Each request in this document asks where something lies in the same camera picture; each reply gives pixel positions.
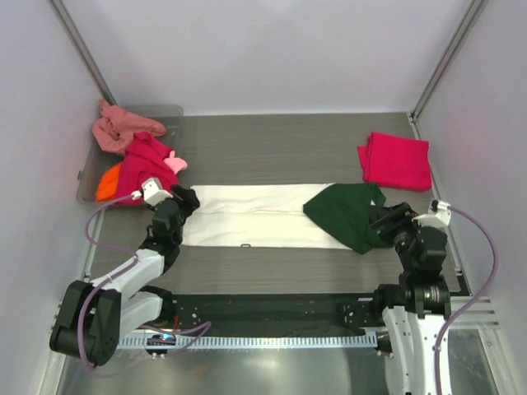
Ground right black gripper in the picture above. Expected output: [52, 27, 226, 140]
[366, 202, 427, 271]

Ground white and green t shirt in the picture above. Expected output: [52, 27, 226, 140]
[183, 183, 387, 254]

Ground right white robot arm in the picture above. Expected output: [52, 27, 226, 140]
[368, 203, 452, 394]

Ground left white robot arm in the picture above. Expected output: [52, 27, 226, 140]
[49, 178, 200, 369]

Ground light pink t shirt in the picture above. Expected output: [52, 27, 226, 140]
[164, 151, 188, 174]

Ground orange t shirt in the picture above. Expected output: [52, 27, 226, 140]
[96, 163, 122, 202]

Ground crimson red t shirt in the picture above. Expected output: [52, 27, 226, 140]
[114, 132, 180, 198]

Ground folded magenta t shirt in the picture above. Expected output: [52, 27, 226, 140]
[357, 132, 432, 192]

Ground grey plastic bin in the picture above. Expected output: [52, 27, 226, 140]
[77, 102, 184, 204]

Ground salmon pink t shirt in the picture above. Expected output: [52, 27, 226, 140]
[92, 99, 167, 156]

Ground aluminium front rail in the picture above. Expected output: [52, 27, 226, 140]
[51, 295, 501, 332]

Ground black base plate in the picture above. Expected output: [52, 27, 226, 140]
[170, 292, 385, 330]

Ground slotted cable duct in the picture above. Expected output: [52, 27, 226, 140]
[117, 332, 378, 351]

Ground right aluminium frame post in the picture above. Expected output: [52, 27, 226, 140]
[409, 0, 488, 123]

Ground aluminium frame post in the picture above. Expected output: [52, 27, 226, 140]
[409, 0, 488, 123]
[49, 0, 116, 105]

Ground left aluminium frame post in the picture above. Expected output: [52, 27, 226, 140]
[49, 0, 116, 105]

